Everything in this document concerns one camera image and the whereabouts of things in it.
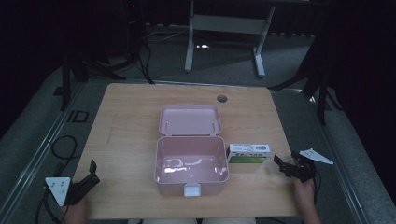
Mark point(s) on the grey table grommet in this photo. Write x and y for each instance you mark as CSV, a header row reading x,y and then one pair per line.
x,y
222,99

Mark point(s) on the person's left hand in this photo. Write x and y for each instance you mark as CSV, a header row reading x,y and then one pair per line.
x,y
76,213

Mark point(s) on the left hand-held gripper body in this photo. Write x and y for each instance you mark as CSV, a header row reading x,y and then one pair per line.
x,y
67,189

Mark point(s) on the pink plastic storage box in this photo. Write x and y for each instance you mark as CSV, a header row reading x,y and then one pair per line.
x,y
190,155

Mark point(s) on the white and green carton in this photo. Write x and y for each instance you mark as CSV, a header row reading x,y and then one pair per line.
x,y
249,154

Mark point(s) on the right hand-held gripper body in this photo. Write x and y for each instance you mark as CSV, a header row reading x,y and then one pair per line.
x,y
303,168

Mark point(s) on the white desk frame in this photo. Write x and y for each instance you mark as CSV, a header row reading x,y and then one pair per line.
x,y
229,25

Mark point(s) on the black metal stand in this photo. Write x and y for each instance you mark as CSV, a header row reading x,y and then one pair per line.
x,y
317,81
81,70

